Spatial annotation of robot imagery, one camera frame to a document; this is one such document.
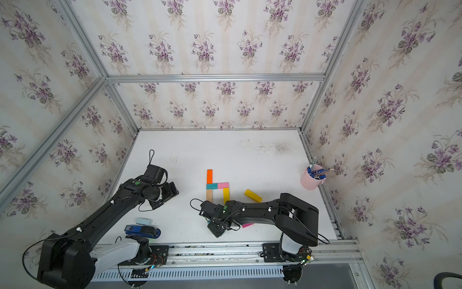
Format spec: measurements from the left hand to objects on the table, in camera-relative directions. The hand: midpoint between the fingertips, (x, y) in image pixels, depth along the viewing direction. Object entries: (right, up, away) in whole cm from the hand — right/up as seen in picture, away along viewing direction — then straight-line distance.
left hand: (175, 197), depth 82 cm
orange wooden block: (+14, +7, +15) cm, 22 cm away
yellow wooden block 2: (+39, -2, +7) cm, 40 cm away
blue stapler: (-13, -14, -4) cm, 20 cm away
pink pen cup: (+65, +5, +6) cm, 66 cm away
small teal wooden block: (+16, +3, +11) cm, 19 cm away
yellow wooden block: (+23, -1, +9) cm, 25 cm away
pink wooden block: (+21, +3, +11) cm, 24 cm away
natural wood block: (+15, -1, +8) cm, 17 cm away
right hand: (+20, -14, -2) cm, 25 cm away
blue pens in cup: (+70, +10, +6) cm, 71 cm away
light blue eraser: (-14, -10, -1) cm, 18 cm away
